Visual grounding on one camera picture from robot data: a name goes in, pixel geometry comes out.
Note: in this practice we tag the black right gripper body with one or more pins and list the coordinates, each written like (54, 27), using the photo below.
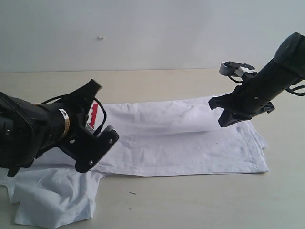
(253, 97)

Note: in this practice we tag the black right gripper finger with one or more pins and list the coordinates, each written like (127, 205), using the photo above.
(223, 101)
(229, 117)

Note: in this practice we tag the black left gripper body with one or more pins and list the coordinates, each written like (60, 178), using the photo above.
(67, 118)

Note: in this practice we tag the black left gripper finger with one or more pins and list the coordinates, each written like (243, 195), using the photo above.
(85, 148)
(84, 96)

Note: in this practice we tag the white t-shirt red lettering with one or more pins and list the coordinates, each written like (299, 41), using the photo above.
(170, 138)

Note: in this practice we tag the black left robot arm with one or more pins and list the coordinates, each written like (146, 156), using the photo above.
(29, 130)

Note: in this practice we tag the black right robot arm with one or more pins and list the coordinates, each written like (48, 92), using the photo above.
(285, 70)

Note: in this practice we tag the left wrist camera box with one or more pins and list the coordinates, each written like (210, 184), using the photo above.
(108, 142)

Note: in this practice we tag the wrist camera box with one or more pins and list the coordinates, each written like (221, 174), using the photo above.
(108, 142)
(235, 69)

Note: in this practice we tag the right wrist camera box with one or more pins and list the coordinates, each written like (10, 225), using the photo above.
(235, 69)

